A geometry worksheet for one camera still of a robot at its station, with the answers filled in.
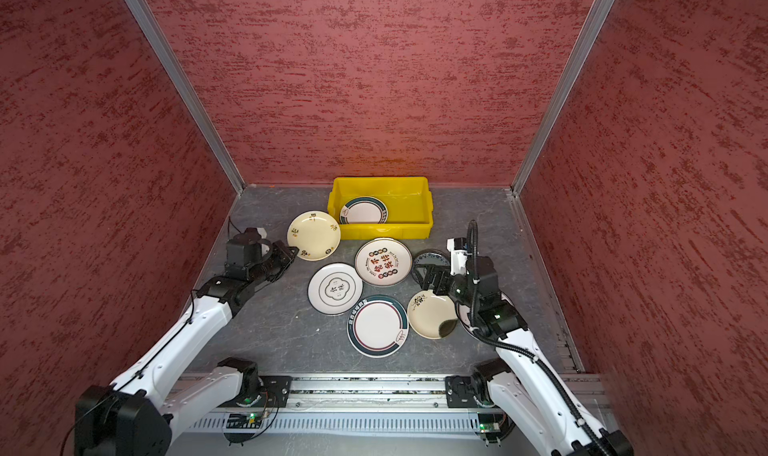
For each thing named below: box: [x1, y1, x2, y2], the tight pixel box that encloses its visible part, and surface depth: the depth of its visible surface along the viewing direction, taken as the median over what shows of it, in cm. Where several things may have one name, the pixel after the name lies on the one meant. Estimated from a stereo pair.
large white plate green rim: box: [347, 294, 410, 355], surface depth 87 cm
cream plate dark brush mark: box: [407, 289, 459, 340], surface depth 89 cm
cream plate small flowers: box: [287, 210, 341, 262], surface depth 86 cm
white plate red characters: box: [354, 237, 413, 287], surface depth 100 cm
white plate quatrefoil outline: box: [307, 262, 364, 316], surface depth 94 cm
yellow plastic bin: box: [327, 176, 434, 240], surface depth 113 cm
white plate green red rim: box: [339, 196, 389, 224], surface depth 114 cm
